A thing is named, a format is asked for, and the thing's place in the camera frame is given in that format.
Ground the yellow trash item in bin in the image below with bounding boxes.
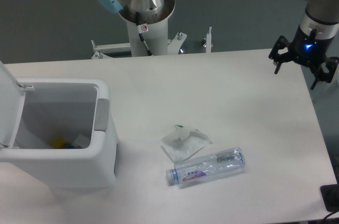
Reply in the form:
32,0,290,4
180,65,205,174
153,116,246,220
50,136,66,149

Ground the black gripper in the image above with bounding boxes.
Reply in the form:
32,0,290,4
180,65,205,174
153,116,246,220
268,24,339,90

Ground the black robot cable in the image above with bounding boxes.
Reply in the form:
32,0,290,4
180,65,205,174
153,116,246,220
135,11,154,57

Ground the clear plastic water bottle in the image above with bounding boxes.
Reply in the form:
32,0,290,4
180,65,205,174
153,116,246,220
165,147,245,188

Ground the blue trash item in bin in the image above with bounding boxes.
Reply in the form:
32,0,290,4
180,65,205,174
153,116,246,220
63,143,77,149

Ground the grey trash can push button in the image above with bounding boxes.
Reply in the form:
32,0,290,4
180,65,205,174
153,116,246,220
94,98,110,132

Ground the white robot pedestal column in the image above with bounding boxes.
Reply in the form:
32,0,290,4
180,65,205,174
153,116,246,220
119,0,175,57

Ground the white paper in bin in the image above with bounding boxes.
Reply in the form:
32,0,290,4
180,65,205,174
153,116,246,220
72,134,91,149

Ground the white metal base frame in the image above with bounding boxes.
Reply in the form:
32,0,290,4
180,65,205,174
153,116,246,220
91,26,213,59

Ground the black device at table edge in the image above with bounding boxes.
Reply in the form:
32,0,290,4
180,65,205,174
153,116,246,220
320,184,338,212

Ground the white plastic trash can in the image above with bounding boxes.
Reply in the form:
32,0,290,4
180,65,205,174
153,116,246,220
1,66,119,188

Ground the white crumpled tissue packet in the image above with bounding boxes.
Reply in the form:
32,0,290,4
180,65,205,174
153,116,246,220
160,124,212,163

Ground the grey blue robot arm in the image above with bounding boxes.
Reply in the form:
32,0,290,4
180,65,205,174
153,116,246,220
97,0,338,83

